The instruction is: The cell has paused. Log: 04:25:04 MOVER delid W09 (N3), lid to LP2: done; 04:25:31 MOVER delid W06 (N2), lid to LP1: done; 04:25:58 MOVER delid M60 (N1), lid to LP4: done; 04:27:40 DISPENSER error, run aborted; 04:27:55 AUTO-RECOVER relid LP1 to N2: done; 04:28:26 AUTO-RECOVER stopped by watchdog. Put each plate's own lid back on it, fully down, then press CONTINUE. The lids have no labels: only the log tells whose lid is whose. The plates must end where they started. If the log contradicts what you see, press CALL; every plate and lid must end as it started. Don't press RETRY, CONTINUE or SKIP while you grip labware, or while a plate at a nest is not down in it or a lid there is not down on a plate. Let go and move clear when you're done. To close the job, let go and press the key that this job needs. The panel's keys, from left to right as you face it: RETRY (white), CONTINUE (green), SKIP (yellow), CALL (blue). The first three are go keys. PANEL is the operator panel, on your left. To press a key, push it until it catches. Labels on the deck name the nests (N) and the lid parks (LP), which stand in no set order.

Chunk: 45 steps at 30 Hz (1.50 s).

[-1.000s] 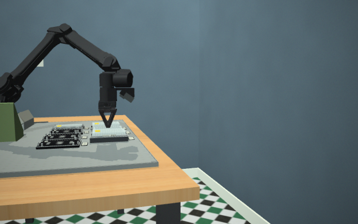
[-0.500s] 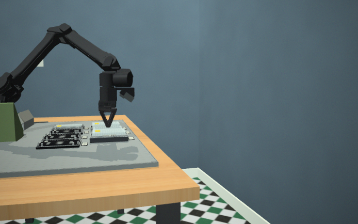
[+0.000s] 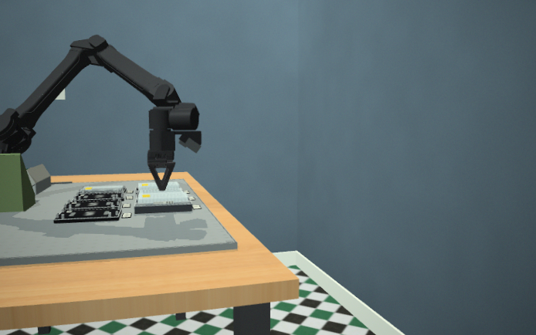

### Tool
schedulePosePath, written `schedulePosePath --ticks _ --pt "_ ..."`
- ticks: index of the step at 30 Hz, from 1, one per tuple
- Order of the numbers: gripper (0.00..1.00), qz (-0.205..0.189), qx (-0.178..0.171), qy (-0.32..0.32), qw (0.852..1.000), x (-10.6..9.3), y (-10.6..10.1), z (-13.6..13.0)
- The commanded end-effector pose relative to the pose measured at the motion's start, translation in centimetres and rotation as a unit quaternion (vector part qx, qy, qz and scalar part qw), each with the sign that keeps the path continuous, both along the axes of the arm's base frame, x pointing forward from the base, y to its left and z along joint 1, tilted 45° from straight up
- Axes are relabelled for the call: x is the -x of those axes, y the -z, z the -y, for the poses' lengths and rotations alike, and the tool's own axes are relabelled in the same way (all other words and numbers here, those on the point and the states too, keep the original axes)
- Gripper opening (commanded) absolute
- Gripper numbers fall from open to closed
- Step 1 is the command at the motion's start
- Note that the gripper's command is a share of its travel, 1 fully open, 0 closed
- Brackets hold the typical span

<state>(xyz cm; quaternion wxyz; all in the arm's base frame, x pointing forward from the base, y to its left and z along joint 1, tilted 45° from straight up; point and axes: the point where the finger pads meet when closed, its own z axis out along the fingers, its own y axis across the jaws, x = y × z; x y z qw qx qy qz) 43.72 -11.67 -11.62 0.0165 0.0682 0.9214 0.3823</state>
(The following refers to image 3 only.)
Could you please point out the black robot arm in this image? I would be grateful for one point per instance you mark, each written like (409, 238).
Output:
(16, 125)

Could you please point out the grey button panel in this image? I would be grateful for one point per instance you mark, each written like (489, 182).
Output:
(41, 179)

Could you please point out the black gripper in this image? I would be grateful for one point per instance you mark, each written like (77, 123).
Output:
(159, 159)

